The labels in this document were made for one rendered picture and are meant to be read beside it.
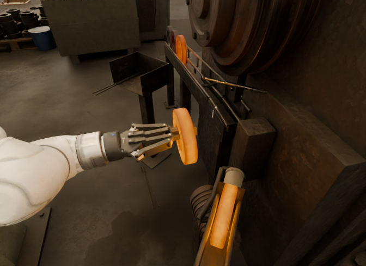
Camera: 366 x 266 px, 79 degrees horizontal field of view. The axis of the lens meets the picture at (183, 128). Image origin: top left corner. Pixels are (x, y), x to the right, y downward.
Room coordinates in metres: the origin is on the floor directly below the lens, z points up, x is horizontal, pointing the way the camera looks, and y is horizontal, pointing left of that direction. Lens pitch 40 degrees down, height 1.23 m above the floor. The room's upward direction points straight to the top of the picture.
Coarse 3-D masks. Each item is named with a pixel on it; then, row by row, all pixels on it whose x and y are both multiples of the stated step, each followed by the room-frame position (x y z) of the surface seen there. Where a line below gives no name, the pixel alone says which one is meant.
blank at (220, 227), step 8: (224, 192) 0.30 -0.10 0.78; (232, 192) 0.30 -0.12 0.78; (224, 200) 0.28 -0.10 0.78; (232, 200) 0.28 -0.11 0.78; (224, 208) 0.26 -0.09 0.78; (232, 208) 0.26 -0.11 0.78; (216, 216) 0.25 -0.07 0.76; (224, 216) 0.25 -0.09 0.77; (216, 224) 0.24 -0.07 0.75; (224, 224) 0.23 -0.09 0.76; (216, 232) 0.23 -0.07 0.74; (224, 232) 0.22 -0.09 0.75; (216, 240) 0.22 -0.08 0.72; (224, 240) 0.21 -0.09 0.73
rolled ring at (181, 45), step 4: (176, 36) 1.51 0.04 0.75; (180, 36) 1.44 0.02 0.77; (176, 40) 1.51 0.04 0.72; (180, 40) 1.41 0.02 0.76; (184, 40) 1.41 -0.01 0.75; (176, 44) 1.51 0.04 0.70; (180, 44) 1.40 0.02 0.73; (184, 44) 1.39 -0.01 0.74; (176, 48) 1.51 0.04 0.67; (180, 48) 1.51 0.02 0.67; (184, 48) 1.38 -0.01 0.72; (176, 52) 1.51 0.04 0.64; (180, 52) 1.50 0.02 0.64; (184, 52) 1.37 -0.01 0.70; (180, 56) 1.48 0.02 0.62; (184, 56) 1.37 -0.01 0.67; (184, 60) 1.38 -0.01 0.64
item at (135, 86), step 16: (112, 64) 1.18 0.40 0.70; (128, 64) 1.26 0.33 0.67; (144, 64) 1.28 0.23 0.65; (160, 64) 1.19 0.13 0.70; (128, 80) 1.21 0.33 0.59; (144, 80) 1.02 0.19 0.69; (160, 80) 1.10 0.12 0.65; (144, 96) 1.11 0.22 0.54; (144, 112) 1.12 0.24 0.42; (144, 160) 1.08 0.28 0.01; (160, 160) 1.08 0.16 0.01
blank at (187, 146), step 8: (176, 112) 0.46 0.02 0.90; (184, 112) 0.45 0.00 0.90; (176, 120) 0.45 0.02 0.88; (184, 120) 0.43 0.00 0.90; (184, 128) 0.41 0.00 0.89; (192, 128) 0.41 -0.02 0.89; (184, 136) 0.39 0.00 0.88; (192, 136) 0.39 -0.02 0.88; (184, 144) 0.38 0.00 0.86; (192, 144) 0.38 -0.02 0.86; (184, 152) 0.38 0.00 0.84; (192, 152) 0.38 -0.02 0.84; (184, 160) 0.39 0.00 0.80; (192, 160) 0.38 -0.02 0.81
